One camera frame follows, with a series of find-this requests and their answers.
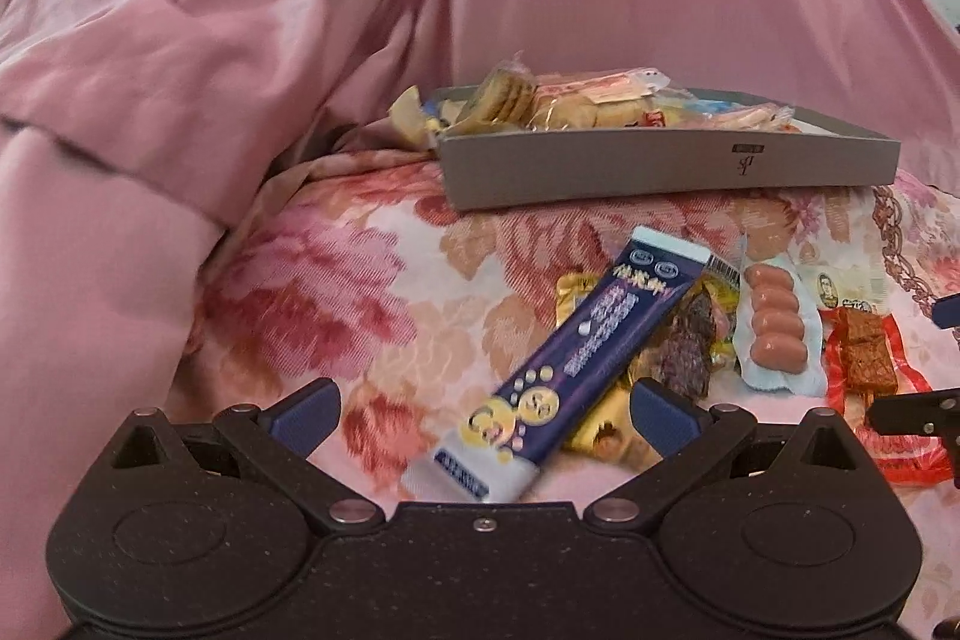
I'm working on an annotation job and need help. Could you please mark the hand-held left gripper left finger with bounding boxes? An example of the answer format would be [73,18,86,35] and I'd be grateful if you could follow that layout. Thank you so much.
[90,377,383,532]

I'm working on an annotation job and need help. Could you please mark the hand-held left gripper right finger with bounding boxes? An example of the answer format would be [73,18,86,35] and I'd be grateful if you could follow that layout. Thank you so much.
[583,377,875,532]

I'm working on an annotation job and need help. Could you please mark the gold foil snack packet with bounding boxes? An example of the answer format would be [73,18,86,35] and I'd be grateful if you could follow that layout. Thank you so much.
[555,271,668,461]

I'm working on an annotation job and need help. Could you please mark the red tofu snack packet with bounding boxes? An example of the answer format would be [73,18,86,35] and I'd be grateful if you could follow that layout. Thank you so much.
[795,265,953,487]

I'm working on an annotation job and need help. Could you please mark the yellow-green snack packet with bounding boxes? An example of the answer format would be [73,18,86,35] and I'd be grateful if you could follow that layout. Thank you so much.
[630,257,743,401]

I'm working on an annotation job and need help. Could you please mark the blue stick packet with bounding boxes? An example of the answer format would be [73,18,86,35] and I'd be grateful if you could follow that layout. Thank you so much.
[400,225,710,506]

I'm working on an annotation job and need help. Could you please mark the sausage packet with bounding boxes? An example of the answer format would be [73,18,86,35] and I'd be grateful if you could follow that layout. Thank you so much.
[731,235,826,395]

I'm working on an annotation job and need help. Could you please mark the grey cardboard box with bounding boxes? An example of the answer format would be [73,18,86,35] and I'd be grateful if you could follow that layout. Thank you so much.
[435,85,902,212]

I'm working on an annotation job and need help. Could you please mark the pink rice cracker packet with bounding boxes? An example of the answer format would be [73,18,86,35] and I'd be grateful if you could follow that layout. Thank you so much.
[675,101,796,136]

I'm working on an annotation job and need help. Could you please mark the clear bag of yellow cakes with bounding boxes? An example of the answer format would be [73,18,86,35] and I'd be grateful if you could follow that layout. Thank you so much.
[525,66,674,131]

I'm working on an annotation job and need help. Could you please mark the round biscuit packet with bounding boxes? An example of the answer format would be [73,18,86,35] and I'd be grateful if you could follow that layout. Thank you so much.
[457,56,541,135]

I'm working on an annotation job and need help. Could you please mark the floral bedsheet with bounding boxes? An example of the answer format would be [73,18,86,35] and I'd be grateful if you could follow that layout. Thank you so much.
[161,145,960,640]

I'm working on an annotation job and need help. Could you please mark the yellow crumpled wrapper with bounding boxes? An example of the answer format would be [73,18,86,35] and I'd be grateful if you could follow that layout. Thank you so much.
[388,85,451,150]

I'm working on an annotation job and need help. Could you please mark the pink duvet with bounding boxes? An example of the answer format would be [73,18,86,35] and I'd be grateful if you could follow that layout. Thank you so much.
[0,0,960,640]

